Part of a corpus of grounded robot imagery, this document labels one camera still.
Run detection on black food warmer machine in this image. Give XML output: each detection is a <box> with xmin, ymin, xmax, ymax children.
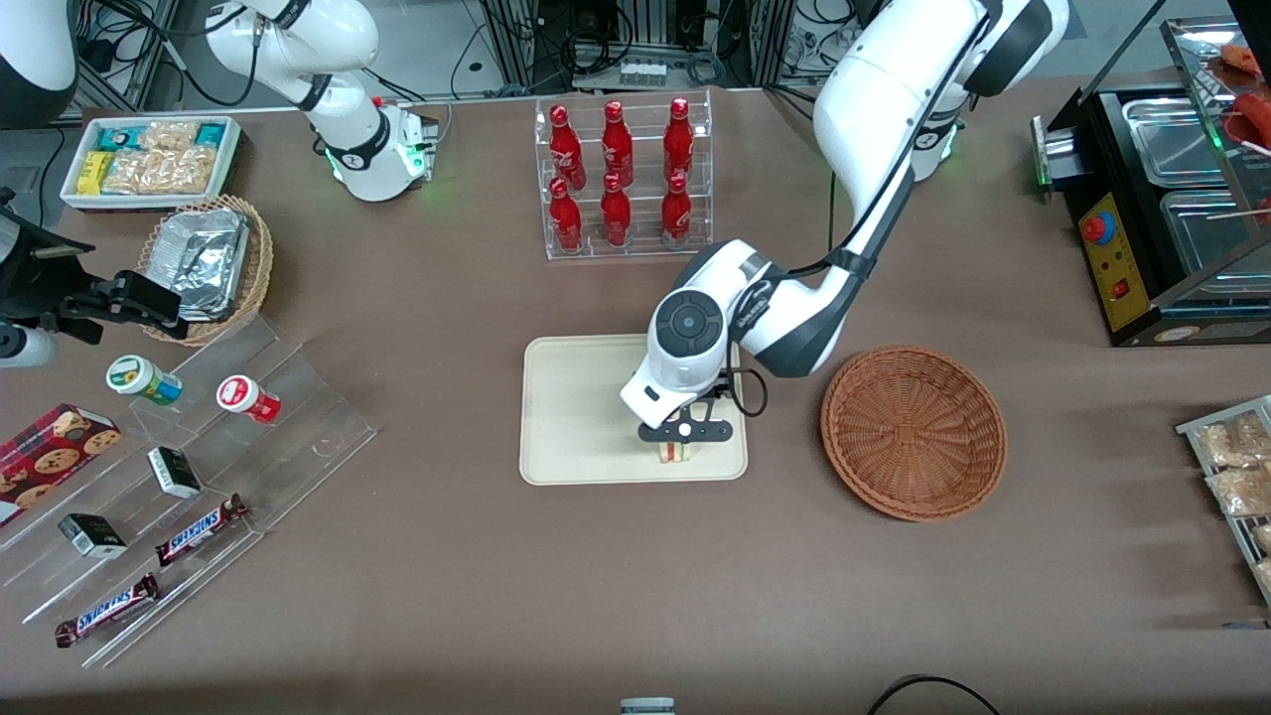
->
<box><xmin>1033</xmin><ymin>15</ymin><xmax>1271</xmax><ymax>349</ymax></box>

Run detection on clear acrylic stepped stand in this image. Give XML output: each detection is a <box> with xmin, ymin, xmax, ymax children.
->
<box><xmin>0</xmin><ymin>316</ymin><xmax>380</xmax><ymax>668</ymax></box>

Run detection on light wicker basket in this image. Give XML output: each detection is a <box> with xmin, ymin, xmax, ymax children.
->
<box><xmin>137</xmin><ymin>195</ymin><xmax>275</xmax><ymax>347</ymax></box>

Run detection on small clear cracker bag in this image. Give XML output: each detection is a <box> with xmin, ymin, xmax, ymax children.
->
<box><xmin>139</xmin><ymin>120</ymin><xmax>201</xmax><ymax>153</ymax></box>

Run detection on round brown wicker basket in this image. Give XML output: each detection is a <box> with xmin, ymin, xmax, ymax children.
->
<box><xmin>820</xmin><ymin>345</ymin><xmax>1008</xmax><ymax>523</ymax></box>

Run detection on red cola bottle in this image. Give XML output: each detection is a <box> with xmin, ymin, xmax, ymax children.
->
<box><xmin>549</xmin><ymin>104</ymin><xmax>586</xmax><ymax>190</ymax></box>
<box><xmin>661</xmin><ymin>173</ymin><xmax>693</xmax><ymax>246</ymax></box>
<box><xmin>549</xmin><ymin>179</ymin><xmax>585</xmax><ymax>252</ymax></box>
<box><xmin>663</xmin><ymin>97</ymin><xmax>695</xmax><ymax>182</ymax></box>
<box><xmin>602</xmin><ymin>100</ymin><xmax>635</xmax><ymax>188</ymax></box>
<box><xmin>601</xmin><ymin>174</ymin><xmax>633</xmax><ymax>247</ymax></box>

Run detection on large clear cracker bag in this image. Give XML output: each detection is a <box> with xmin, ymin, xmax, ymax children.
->
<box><xmin>102</xmin><ymin>146</ymin><xmax>218</xmax><ymax>196</ymax></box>

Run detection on small black box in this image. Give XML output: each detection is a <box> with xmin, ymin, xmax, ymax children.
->
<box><xmin>58</xmin><ymin>512</ymin><xmax>128</xmax><ymax>560</ymax></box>
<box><xmin>147</xmin><ymin>446</ymin><xmax>203</xmax><ymax>500</ymax></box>

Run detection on green lidded cup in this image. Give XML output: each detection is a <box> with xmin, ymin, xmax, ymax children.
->
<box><xmin>106</xmin><ymin>355</ymin><xmax>184</xmax><ymax>407</ymax></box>

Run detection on black looped floor cable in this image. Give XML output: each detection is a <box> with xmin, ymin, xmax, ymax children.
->
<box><xmin>867</xmin><ymin>674</ymin><xmax>1002</xmax><ymax>715</ymax></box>

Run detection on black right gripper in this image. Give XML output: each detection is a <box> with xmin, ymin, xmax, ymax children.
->
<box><xmin>0</xmin><ymin>197</ymin><xmax>191</xmax><ymax>345</ymax></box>

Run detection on aluminium foil containers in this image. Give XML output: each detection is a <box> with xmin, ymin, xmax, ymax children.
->
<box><xmin>147</xmin><ymin>208</ymin><xmax>250</xmax><ymax>322</ymax></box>

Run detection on snickers bar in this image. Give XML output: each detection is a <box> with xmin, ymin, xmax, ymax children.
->
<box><xmin>155</xmin><ymin>494</ymin><xmax>249</xmax><ymax>567</ymax></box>
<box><xmin>55</xmin><ymin>573</ymin><xmax>162</xmax><ymax>648</ymax></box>

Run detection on beige rectangular tray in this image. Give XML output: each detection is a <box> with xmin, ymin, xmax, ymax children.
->
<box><xmin>519</xmin><ymin>331</ymin><xmax>749</xmax><ymax>487</ymax></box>

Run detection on tray of packaged snacks right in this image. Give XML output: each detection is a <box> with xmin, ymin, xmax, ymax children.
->
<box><xmin>1177</xmin><ymin>395</ymin><xmax>1271</xmax><ymax>607</ymax></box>

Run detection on red food item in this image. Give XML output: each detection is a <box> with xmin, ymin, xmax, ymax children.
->
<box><xmin>1231</xmin><ymin>91</ymin><xmax>1271</xmax><ymax>150</ymax></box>

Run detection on red lidded cup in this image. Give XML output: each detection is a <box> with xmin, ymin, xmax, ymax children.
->
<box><xmin>216</xmin><ymin>374</ymin><xmax>282</xmax><ymax>425</ymax></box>

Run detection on red cookie box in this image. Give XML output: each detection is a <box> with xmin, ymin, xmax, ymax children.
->
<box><xmin>0</xmin><ymin>403</ymin><xmax>123</xmax><ymax>528</ymax></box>

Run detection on steel warmer pan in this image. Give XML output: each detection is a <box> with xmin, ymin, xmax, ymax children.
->
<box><xmin>1158</xmin><ymin>187</ymin><xmax>1271</xmax><ymax>277</ymax></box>
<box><xmin>1120</xmin><ymin>95</ymin><xmax>1220</xmax><ymax>190</ymax></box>

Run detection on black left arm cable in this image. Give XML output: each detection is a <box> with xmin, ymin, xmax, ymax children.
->
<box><xmin>723</xmin><ymin>0</ymin><xmax>999</xmax><ymax>419</ymax></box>

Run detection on white rectangular snack bin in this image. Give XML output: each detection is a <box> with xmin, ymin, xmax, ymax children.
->
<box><xmin>60</xmin><ymin>115</ymin><xmax>244</xmax><ymax>213</ymax></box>

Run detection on clear acrylic bottle rack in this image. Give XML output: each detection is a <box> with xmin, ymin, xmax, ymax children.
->
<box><xmin>534</xmin><ymin>89</ymin><xmax>714</xmax><ymax>261</ymax></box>

